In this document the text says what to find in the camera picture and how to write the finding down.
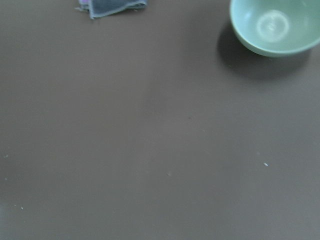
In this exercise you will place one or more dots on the grey folded cloth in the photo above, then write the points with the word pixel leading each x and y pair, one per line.
pixel 103 8

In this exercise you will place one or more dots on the green bowl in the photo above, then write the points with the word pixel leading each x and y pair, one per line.
pixel 276 28

